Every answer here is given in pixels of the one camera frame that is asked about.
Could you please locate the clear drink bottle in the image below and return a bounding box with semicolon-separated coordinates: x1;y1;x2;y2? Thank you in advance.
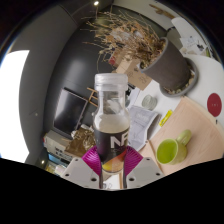
92;72;131;175

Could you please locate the open grey printed booklet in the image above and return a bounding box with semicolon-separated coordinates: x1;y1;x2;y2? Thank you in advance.
126;104;159;151

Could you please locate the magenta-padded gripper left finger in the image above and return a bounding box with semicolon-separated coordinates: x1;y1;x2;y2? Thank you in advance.
59;145;102;190

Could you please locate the wooden easel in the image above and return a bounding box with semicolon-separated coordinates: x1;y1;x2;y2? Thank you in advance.
85;86;101;108

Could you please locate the white chair with green cushion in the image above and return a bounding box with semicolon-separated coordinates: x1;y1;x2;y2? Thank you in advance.
171;16;209;58

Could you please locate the beige wooden board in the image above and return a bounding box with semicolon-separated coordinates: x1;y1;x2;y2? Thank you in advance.
138;96;224;177

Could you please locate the black wall screen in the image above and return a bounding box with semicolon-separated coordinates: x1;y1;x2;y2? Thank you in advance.
52;87;89;139

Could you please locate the flat round red coaster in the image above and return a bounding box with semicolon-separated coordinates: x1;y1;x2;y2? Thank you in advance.
206;92;223;118

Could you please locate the small yellow tag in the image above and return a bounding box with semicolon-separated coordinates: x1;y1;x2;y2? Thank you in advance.
158;109;174;128

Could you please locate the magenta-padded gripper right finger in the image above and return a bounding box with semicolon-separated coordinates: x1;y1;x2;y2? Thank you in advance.
121;145;165;190

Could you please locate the grey plant saucer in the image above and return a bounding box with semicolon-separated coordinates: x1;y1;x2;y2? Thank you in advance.
159;56;200;98

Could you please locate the wooden figure sculpture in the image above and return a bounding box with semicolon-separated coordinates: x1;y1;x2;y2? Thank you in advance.
148;3;176;19

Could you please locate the stack of papers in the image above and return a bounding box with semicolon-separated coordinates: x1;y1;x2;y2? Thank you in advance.
179;34;206;56

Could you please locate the yellow-green mug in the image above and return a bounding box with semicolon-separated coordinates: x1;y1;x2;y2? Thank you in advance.
155;129;193;166

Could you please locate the long ceiling light strip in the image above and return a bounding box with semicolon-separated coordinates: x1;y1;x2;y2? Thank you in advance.
0;49;30;164

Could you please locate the small round glass jar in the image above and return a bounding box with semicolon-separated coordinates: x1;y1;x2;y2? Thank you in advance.
141;94;158;111

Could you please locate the beige cabinet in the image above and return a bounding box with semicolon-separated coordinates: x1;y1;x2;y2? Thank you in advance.
43;129;73;158

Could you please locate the dried plant in grey pot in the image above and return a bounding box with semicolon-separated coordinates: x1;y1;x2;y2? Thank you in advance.
81;9;191;93

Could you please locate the brown cardboard box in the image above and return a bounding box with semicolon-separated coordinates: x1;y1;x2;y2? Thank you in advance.
113;49;153;92

